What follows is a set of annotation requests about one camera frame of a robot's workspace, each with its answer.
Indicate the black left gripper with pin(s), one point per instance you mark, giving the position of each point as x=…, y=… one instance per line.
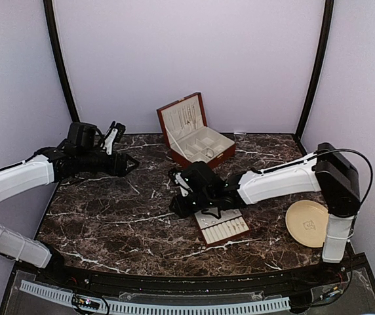
x=122, y=159

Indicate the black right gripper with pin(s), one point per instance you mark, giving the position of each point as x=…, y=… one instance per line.
x=182, y=211

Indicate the red jewelry tray insert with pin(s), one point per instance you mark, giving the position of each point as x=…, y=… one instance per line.
x=215, y=231

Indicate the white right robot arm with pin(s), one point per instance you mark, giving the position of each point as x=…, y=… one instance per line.
x=326, y=171

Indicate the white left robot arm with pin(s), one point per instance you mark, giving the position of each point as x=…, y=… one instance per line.
x=85, y=150

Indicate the red wooden jewelry box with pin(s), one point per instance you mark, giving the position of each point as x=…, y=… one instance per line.
x=188, y=136

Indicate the beige round plate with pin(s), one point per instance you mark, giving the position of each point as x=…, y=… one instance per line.
x=306, y=222

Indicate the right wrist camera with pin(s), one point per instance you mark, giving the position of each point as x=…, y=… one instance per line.
x=176, y=177

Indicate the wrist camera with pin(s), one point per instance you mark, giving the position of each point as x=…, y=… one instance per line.
x=176, y=177
x=114, y=134

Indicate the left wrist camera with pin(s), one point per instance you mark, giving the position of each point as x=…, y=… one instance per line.
x=114, y=134

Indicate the white slotted cable duct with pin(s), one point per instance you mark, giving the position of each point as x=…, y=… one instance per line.
x=149, y=304

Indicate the left black frame post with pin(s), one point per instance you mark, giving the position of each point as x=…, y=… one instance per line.
x=59, y=60

